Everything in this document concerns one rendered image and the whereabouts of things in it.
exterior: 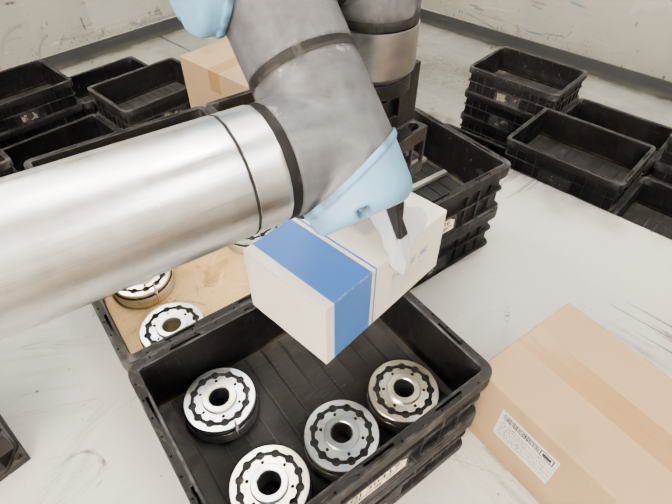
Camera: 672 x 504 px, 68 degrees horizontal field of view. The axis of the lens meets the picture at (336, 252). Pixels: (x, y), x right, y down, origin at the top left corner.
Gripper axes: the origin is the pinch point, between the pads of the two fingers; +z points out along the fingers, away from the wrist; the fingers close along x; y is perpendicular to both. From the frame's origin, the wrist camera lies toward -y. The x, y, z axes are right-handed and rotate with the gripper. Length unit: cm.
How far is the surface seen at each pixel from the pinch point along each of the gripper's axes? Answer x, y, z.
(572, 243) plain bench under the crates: -9, 70, 41
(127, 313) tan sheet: 36.1, -15.8, 28.6
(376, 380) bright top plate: -4.5, 1.9, 25.4
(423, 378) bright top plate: -9.3, 7.0, 25.5
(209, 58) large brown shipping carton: 96, 48, 21
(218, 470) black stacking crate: 3.3, -21.4, 28.8
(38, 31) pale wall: 342, 80, 85
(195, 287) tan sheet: 32.5, -4.3, 28.5
